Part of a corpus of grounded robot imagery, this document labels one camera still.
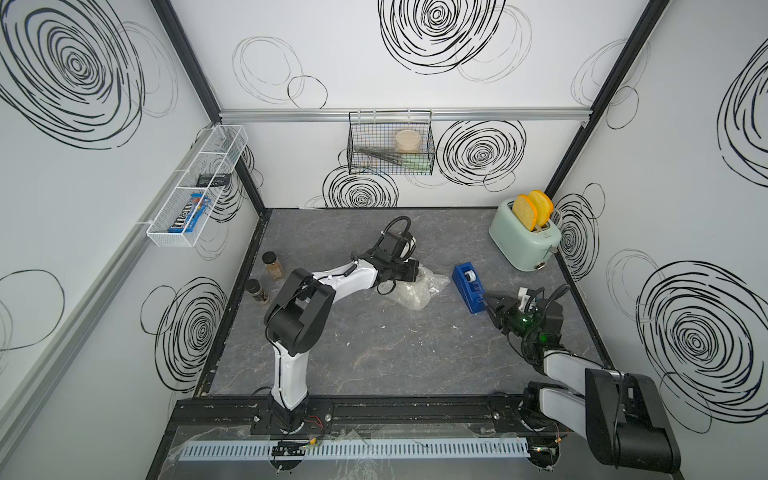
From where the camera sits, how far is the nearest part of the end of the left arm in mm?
735

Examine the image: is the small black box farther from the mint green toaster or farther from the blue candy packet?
the mint green toaster

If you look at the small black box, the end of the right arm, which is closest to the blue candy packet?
the small black box

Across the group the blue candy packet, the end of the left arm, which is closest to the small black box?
the blue candy packet

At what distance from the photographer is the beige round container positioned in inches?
35.8

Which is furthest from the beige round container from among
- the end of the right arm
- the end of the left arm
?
the end of the right arm
